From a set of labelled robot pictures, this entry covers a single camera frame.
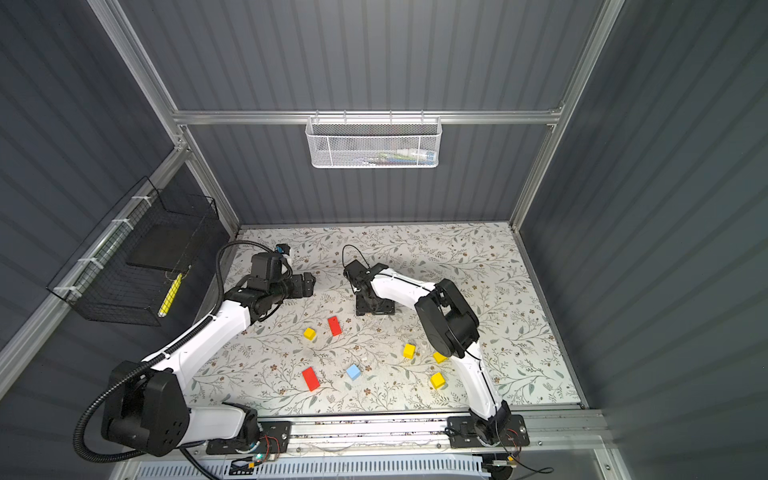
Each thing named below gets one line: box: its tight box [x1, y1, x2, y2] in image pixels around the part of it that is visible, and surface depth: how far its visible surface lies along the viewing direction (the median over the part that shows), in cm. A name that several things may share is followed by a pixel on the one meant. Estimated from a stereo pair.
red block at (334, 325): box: [327, 316, 342, 336], surface depth 95 cm
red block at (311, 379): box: [302, 366, 321, 392], surface depth 84 cm
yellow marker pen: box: [157, 273, 183, 318], surface depth 70 cm
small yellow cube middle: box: [402, 343, 417, 360], surface depth 88 cm
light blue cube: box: [346, 364, 361, 381], surface depth 84 cm
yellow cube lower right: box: [430, 372, 446, 389], surface depth 82 cm
